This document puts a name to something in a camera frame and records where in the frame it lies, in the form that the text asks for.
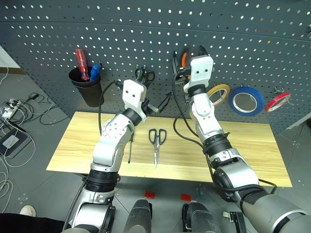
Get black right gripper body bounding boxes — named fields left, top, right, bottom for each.
left=173, top=65, right=193, bottom=85

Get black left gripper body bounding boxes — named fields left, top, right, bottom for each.
left=142, top=98, right=160, bottom=115

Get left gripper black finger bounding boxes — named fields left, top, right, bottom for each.
left=158, top=91, right=172, bottom=109
left=160, top=95, right=172, bottom=111

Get orange handled pliers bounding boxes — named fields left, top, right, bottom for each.
left=181, top=46, right=192, bottom=70

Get yellow tape roll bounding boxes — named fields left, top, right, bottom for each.
left=207, top=83, right=231, bottom=105

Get dark grey perforated pegboard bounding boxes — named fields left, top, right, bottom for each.
left=0, top=0, right=311, bottom=134

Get blue tape roll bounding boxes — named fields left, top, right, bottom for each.
left=228, top=86, right=265, bottom=116

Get metal pegboard hook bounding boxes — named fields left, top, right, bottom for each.
left=274, top=85, right=289, bottom=95

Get red tape roll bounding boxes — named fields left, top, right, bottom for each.
left=264, top=92, right=292, bottom=112

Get thin black shaft screwdriver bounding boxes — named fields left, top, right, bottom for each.
left=127, top=134, right=134, bottom=164

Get black cup holder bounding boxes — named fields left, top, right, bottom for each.
left=68, top=67, right=104, bottom=108

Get dark rounded robot foot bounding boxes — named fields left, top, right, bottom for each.
left=123, top=198, right=153, bottom=233
left=182, top=201, right=221, bottom=233

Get black flat box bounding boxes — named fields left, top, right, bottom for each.
left=0, top=128, right=33, bottom=159

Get white power strip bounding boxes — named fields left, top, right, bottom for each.
left=0, top=99, right=19, bottom=120

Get white shoe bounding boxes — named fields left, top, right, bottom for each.
left=19, top=205, right=37, bottom=217

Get black trouser leg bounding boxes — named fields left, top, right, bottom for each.
left=0, top=213, right=65, bottom=233

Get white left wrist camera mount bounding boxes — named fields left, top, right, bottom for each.
left=122, top=79, right=148, bottom=121

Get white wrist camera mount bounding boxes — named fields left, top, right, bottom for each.
left=122, top=79, right=148, bottom=121
left=183, top=55, right=214, bottom=94

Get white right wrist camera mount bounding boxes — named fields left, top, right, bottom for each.
left=183, top=55, right=214, bottom=94

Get blue black handled scissors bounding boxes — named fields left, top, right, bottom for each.
left=148, top=128, right=168, bottom=168

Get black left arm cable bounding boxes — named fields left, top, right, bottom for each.
left=98, top=80, right=123, bottom=136

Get blue handled screwdriver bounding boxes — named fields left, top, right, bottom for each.
left=89, top=64, right=102, bottom=82

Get red handled screwdriver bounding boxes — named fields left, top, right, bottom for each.
left=74, top=49, right=90, bottom=81

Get black floor cable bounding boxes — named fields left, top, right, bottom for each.
left=14, top=93, right=71, bottom=126

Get white floor cable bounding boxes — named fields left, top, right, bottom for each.
left=0, top=106, right=37, bottom=168

